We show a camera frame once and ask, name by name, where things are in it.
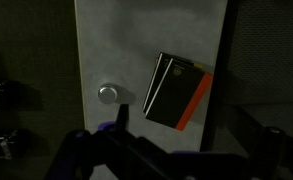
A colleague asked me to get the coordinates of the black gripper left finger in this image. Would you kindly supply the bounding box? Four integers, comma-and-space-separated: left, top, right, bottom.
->
115, 103, 131, 130

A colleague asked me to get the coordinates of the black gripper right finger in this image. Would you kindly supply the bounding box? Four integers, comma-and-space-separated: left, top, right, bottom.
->
226, 105, 264, 154

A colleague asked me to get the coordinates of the black book orange spine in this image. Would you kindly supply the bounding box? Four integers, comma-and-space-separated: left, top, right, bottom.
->
144, 57, 214, 131

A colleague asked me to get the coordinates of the black hardcover book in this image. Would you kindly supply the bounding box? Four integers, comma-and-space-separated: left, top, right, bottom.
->
142, 51, 204, 112

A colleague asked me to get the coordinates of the dark grey fabric sofa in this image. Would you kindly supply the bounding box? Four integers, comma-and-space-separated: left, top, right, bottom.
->
219, 0, 293, 151

